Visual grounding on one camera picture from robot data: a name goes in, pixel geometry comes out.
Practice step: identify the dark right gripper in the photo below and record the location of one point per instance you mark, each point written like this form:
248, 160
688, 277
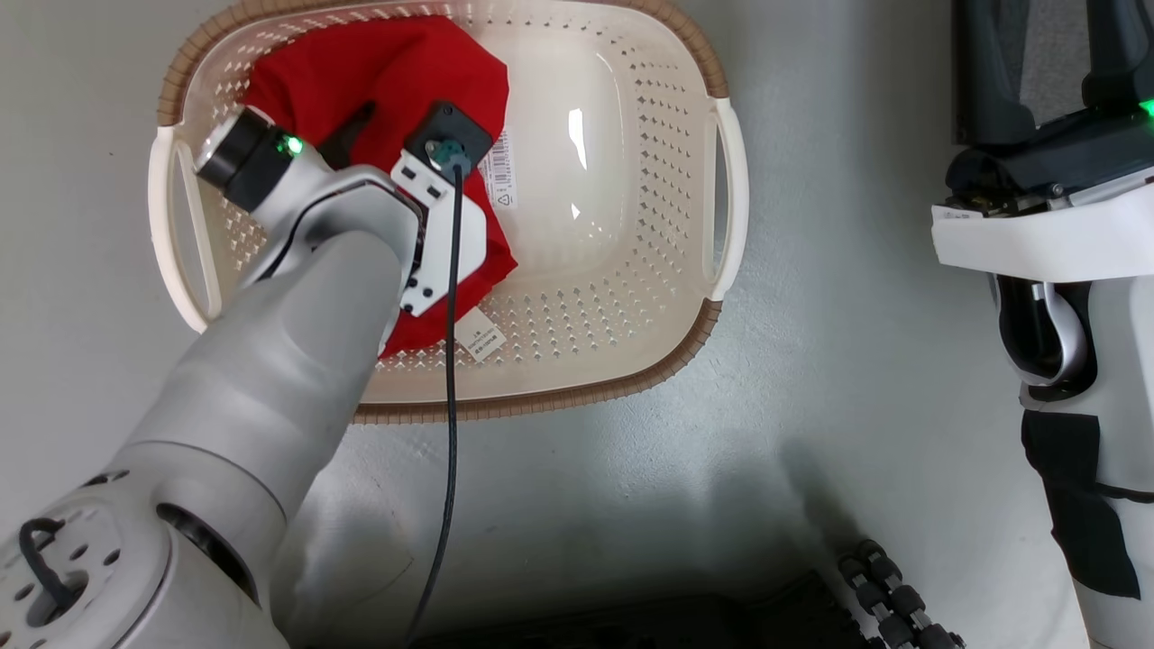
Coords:
1082, 153

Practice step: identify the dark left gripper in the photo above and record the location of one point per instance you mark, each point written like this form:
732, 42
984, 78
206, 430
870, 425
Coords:
257, 162

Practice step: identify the red garment white stripes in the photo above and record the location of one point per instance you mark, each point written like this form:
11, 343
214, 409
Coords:
415, 63

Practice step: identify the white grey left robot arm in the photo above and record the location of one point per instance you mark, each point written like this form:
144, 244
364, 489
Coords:
270, 379

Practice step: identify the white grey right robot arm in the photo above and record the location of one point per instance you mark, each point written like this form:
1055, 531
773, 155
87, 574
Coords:
1118, 361

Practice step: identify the paper barcode sticker label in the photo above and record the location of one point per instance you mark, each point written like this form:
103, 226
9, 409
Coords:
500, 171

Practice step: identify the cream perforated laundry basket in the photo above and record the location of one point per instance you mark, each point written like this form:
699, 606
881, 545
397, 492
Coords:
577, 297

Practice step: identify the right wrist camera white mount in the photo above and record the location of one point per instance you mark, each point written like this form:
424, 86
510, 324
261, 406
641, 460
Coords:
1037, 243

